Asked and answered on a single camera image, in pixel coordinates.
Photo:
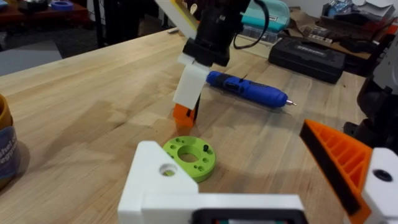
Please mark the blue tape roll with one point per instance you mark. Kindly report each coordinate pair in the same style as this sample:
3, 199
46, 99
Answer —
62, 4

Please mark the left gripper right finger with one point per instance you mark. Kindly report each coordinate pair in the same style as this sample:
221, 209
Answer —
345, 158

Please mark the green disc with holes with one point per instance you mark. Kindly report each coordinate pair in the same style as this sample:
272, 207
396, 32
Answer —
205, 168

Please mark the heap of cardboard boxes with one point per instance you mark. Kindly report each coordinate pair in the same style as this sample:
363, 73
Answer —
348, 21

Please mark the small black screw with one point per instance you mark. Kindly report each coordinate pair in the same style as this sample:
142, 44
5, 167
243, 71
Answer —
206, 148

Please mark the dark red side table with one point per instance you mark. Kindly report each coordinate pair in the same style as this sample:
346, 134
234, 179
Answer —
34, 17

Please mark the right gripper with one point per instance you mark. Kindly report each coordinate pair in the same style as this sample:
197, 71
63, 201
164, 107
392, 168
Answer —
217, 31

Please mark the black metal post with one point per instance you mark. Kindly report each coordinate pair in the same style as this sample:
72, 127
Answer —
99, 23

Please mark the blue electric screwdriver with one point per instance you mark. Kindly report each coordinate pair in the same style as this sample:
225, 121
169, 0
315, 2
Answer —
248, 88

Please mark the black tool case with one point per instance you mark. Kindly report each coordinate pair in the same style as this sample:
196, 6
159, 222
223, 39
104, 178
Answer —
306, 60

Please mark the brown tub with label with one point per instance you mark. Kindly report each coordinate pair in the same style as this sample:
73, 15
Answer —
7, 149

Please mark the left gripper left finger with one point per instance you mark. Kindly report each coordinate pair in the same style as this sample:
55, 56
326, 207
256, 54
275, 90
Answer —
152, 183

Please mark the clear plastic parts box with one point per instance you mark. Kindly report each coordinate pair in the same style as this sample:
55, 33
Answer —
264, 35

